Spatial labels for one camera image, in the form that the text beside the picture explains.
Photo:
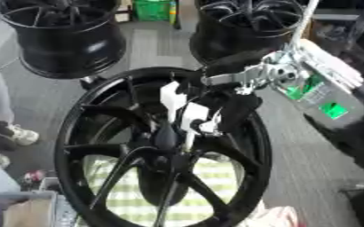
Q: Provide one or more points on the white pin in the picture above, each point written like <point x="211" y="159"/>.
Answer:
<point x="194" y="113"/>
<point x="172" y="97"/>

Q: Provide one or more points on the black spoked wheel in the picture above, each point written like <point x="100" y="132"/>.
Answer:
<point x="76" y="165"/>

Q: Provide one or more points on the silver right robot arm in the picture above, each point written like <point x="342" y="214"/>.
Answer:
<point x="327" y="97"/>

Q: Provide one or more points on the black wheel rim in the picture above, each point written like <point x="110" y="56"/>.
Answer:
<point x="71" y="44"/>
<point x="232" y="38"/>

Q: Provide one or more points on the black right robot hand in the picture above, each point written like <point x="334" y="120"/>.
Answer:
<point x="239" y="111"/>

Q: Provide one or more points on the tan cardboard piece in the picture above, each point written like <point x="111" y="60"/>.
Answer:
<point x="30" y="214"/>

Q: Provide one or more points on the green crate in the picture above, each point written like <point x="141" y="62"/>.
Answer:
<point x="151" y="9"/>

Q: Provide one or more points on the pink white plastic bag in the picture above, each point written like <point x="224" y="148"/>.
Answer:
<point x="275" y="217"/>

